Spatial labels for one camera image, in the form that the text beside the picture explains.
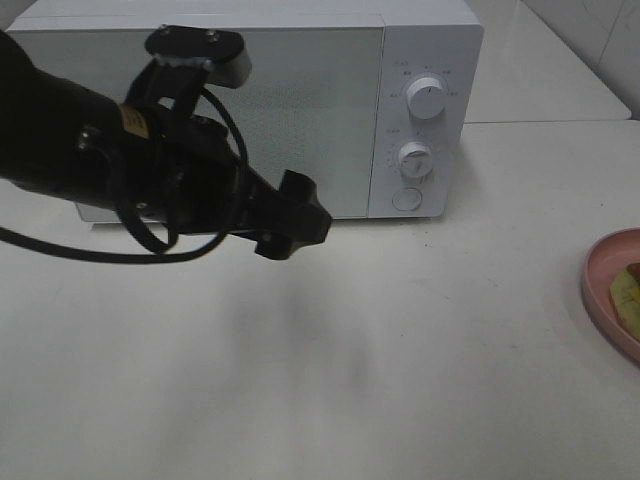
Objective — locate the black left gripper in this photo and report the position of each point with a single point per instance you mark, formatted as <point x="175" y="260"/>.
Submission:
<point x="201" y="186"/>

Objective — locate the round door release button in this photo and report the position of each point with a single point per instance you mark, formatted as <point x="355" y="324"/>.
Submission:
<point x="407" y="199"/>

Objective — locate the white timer knob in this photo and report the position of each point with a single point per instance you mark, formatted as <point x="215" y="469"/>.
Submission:
<point x="415" y="159"/>

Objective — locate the pink round plate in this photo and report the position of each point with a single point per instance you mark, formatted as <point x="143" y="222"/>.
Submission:
<point x="607" y="257"/>

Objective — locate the toast sandwich with filling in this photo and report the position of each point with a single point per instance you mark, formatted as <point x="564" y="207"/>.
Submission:
<point x="624" y="292"/>

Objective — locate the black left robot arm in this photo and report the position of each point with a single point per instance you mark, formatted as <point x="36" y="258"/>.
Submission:
<point x="63" y="140"/>

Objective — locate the white microwave oven body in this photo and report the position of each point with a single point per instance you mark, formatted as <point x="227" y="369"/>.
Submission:
<point x="418" y="37"/>

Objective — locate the white upper power knob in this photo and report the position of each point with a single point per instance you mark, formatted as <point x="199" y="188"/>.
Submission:
<point x="426" y="96"/>

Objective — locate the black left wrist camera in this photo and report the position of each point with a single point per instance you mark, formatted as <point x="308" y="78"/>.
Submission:
<point x="183" y="61"/>

